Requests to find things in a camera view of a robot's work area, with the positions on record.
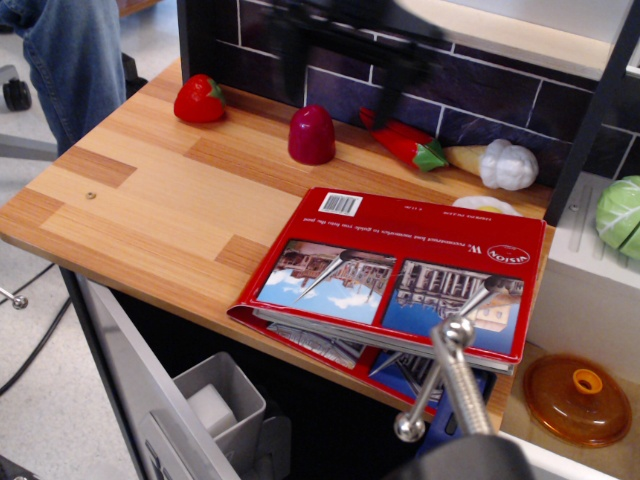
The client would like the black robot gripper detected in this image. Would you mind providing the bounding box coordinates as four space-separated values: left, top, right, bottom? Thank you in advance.
268 1 445 131

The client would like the red hardcover book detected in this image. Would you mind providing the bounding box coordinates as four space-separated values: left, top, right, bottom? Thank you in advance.
229 188 547 401

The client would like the red toy chili pepper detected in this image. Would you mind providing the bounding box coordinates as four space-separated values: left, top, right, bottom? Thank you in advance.
359 107 449 172

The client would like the dark red toy dome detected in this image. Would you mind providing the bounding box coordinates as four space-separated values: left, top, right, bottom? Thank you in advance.
288 104 336 165

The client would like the toy ice cream cone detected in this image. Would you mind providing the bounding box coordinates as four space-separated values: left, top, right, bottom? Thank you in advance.
444 139 539 191

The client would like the toy fried egg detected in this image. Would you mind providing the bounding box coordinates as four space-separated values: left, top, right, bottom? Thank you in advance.
453 196 521 216

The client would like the red toy strawberry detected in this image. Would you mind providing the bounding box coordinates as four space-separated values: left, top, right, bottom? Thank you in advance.
174 74 226 123

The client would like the green toy cabbage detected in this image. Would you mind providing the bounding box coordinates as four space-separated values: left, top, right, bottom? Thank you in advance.
596 175 639 260

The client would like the person leg in jeans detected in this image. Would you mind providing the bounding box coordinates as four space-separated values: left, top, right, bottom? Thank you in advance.
1 0 126 154

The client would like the blue clamp body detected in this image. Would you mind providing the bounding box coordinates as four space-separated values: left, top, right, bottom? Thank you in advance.
416 369 497 457

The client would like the orange pot lid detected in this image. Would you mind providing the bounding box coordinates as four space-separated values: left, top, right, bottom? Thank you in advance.
523 354 632 447

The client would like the grey plastic bin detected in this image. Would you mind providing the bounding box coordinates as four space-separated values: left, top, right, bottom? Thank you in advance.
174 352 266 473

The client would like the white block in bin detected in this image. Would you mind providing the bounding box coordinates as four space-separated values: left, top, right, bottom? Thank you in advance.
187 384 237 437

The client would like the black chair caster wheel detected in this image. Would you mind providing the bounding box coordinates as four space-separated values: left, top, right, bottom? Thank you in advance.
2 78 32 112

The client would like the grey cabinet door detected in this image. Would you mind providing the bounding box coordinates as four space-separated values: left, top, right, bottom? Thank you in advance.
73 274 239 479

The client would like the small metal knob rod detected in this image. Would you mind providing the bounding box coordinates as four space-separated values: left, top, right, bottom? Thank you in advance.
0 288 29 310

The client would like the metal clamp screw handle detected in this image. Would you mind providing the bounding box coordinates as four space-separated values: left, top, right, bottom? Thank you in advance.
394 315 495 443

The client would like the black floor cable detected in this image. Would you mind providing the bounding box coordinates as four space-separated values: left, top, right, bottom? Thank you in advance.
0 261 73 396

